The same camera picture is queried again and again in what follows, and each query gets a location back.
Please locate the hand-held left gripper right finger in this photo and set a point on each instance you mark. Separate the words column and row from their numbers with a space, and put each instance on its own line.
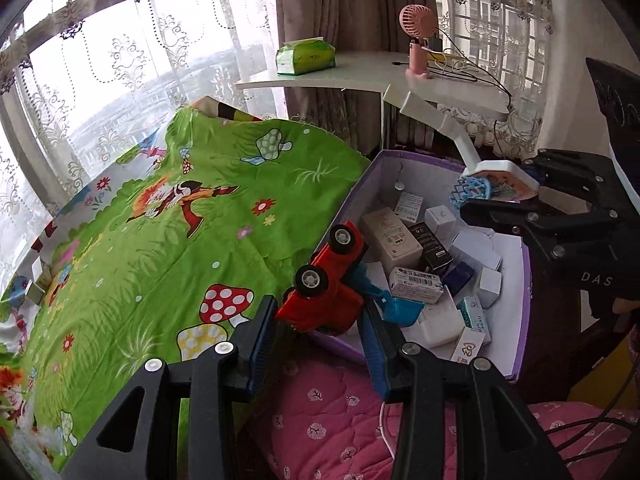
column 375, row 355

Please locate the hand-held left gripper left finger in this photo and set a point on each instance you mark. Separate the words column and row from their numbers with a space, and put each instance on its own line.
column 262, row 345

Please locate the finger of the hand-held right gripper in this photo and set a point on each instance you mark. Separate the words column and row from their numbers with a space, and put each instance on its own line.
column 575, row 167
column 500, row 215

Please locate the white cube box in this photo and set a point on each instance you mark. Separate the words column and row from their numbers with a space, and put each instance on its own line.
column 440, row 217

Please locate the plain white box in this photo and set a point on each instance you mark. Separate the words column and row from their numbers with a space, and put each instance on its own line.
column 489, row 285

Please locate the dark purple box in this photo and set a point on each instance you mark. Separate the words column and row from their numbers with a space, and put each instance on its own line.
column 457, row 276

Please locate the red toy car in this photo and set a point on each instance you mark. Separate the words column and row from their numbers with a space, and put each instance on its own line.
column 325, row 285

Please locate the white box with barcode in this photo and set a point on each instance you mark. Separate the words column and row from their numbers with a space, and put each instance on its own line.
column 410, row 205

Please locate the purple cardboard box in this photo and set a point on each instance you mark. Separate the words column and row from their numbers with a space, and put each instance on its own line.
column 400, row 170

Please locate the person's right hand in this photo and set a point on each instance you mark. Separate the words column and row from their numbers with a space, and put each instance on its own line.
column 625, row 310

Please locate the pink quilted clothing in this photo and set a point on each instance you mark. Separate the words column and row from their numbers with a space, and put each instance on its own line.
column 325, row 410

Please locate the yellow object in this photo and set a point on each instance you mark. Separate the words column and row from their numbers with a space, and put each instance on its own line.
column 600, row 385

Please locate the green cartoon printed tablecloth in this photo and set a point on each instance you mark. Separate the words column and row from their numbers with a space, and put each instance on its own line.
column 150, row 270

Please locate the pink desk fan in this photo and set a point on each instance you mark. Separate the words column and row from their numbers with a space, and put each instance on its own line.
column 419, row 35

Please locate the white corner shelf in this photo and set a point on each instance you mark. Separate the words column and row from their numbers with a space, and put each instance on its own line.
column 360, row 72

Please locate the white box with emblem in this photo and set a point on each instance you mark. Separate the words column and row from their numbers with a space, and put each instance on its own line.
column 36, row 292

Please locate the green tissue pack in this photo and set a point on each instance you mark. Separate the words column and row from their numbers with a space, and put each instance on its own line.
column 306, row 57

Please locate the brown curtain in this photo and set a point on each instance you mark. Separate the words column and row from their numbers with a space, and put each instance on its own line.
column 350, row 5

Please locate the white lace curtain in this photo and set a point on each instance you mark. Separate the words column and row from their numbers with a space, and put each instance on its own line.
column 100, row 60

